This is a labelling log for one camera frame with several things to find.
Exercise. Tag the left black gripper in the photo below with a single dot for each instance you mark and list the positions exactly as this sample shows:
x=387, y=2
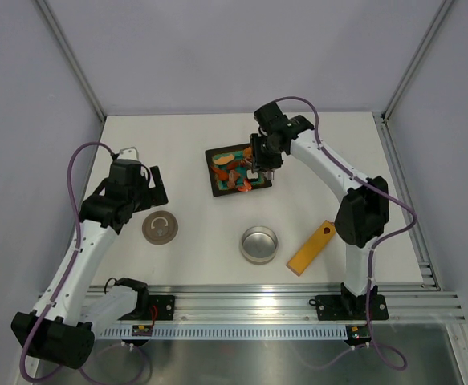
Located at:
x=154, y=196

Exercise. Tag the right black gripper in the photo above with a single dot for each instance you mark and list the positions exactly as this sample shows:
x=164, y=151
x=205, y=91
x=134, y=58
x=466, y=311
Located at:
x=255, y=140

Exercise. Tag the metal serving tongs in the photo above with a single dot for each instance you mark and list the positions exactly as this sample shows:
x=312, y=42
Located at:
x=266, y=173

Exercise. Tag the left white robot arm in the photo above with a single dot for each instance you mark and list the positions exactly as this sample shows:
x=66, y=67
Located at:
x=58, y=329

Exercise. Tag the round metal lunch tin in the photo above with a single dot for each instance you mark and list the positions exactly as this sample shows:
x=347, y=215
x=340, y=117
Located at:
x=259, y=245

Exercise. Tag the fried chicken piece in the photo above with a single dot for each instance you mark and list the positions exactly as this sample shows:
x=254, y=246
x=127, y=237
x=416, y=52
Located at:
x=248, y=152

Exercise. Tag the white tofu cube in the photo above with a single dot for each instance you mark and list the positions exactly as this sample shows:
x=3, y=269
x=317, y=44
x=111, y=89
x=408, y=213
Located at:
x=251, y=175

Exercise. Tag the round grey tin lid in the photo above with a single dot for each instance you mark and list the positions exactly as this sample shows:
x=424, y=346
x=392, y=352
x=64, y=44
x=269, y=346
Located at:
x=160, y=227

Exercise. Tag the orange flat food slice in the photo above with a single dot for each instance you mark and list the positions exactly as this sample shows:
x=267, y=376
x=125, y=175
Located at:
x=223, y=160

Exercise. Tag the orange toy shrimp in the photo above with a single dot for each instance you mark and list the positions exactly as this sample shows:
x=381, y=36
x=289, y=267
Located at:
x=245, y=187

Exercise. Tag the black square plate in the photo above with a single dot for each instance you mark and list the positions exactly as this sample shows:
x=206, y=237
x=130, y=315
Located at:
x=236, y=173

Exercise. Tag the red crab claw food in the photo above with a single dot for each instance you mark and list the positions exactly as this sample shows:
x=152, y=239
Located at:
x=221, y=175

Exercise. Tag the yellow wooden block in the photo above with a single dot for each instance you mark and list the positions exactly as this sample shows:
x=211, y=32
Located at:
x=314, y=245

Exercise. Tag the right aluminium frame post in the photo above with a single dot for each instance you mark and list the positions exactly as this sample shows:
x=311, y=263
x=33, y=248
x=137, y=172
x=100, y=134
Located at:
x=418, y=57

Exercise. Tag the aluminium frame post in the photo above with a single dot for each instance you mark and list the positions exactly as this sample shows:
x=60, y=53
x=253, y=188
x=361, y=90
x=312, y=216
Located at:
x=418, y=57
x=57, y=32

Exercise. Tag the left aluminium frame post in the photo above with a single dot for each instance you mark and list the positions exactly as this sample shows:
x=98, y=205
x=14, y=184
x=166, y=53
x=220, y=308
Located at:
x=57, y=32

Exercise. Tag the slotted white cable duct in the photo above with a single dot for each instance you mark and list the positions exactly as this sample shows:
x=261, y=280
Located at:
x=226, y=332

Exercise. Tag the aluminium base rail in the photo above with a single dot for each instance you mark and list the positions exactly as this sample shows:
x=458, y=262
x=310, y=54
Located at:
x=290, y=303

